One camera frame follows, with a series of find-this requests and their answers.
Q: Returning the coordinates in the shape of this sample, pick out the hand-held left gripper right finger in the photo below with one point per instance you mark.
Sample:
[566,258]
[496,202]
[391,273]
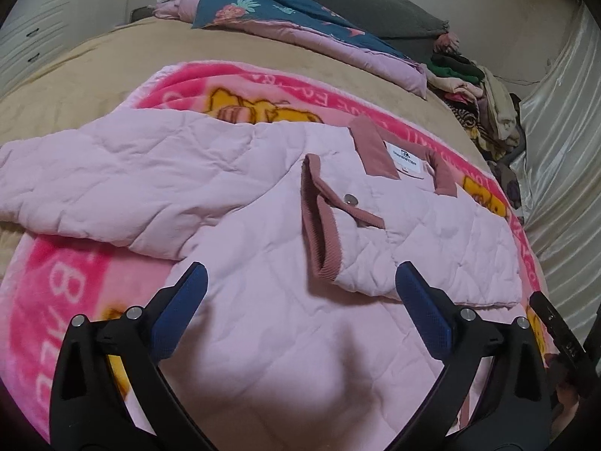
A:
[425,310]

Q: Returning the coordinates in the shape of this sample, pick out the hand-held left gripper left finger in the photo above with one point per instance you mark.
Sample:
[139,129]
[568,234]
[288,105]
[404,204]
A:
[181,305]

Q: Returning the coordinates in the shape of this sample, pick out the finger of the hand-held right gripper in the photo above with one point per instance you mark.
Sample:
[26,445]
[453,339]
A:
[561,338]

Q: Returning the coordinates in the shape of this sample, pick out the pink quilted jacket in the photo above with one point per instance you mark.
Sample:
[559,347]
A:
[234,188]

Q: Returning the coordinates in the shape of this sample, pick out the pile of mixed clothes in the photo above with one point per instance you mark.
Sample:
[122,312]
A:
[469,84]

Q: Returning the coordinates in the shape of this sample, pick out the white satin curtain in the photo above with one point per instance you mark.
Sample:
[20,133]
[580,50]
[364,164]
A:
[563,150]

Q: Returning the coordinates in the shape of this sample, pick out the pink bear printed blanket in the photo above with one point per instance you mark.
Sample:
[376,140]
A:
[291,89]

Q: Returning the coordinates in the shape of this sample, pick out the beige bed sheet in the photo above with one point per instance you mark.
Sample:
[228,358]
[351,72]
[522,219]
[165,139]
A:
[94,56]

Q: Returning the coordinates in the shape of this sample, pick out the blue floral quilt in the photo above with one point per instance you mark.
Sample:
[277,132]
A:
[281,14]

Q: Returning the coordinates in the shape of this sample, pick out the white wardrobe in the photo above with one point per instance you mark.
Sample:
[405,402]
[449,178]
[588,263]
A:
[33,33]

